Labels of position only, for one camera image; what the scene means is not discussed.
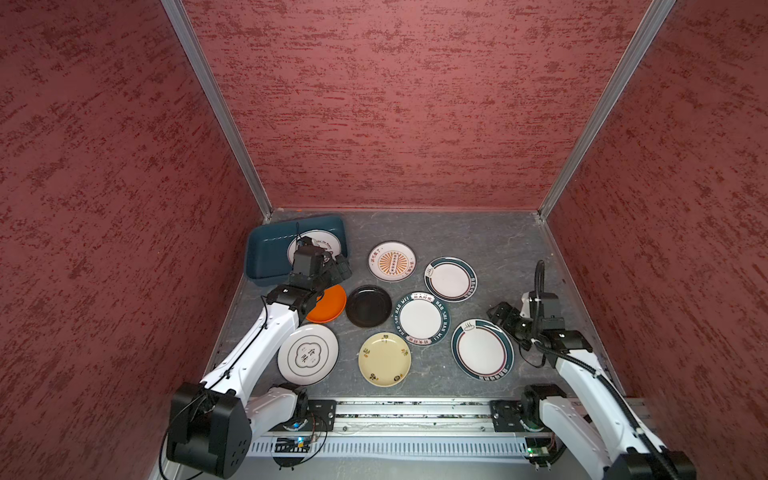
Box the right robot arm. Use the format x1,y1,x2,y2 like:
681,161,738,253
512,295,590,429
487,302,697,479

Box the left aluminium corner post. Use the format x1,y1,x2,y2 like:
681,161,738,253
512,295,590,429
161,0,273,223

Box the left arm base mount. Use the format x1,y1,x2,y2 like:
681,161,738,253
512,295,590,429
275,399,338,433

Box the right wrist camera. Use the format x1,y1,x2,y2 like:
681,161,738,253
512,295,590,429
521,291,565,331

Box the green lettered rim plate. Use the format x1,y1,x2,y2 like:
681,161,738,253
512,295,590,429
393,292,451,346

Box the small green rimmed plate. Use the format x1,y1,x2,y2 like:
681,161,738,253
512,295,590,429
424,257,478,303

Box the orange sunburst pattern plate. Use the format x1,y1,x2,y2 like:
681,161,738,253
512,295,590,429
367,241,416,282

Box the left circuit board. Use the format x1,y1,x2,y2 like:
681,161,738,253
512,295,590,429
273,437,312,455

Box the teal plastic bin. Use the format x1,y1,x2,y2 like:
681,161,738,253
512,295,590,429
244,215,348,287

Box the right aluminium corner post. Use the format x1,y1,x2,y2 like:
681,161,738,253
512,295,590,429
538,0,675,221

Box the aluminium corner post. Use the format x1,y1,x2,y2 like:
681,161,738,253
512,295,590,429
538,0,675,221
161,0,273,223

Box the circuit board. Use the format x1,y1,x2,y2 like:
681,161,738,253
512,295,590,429
525,437,551,458
273,437,312,455

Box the right circuit board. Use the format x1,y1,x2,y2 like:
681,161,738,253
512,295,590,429
525,437,551,458

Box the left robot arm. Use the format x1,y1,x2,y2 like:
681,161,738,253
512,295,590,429
158,237,352,479

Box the pale yellow plate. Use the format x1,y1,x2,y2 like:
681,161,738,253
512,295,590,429
358,332,411,388

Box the large green red rimmed plate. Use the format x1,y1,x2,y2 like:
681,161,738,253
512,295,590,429
450,319,515,382

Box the white plate red characters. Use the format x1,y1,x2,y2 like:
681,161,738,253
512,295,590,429
287,229,342,264

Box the white plate black flower outline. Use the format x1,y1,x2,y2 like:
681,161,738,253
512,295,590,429
277,324,339,386

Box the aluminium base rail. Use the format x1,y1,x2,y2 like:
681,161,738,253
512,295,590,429
173,395,652,436

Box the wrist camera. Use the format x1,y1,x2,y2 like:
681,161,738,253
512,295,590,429
294,236,317,255
521,291,565,331

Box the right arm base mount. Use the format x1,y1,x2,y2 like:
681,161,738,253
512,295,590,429
489,400,550,433

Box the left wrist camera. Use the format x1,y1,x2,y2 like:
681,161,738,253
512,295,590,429
294,236,317,255

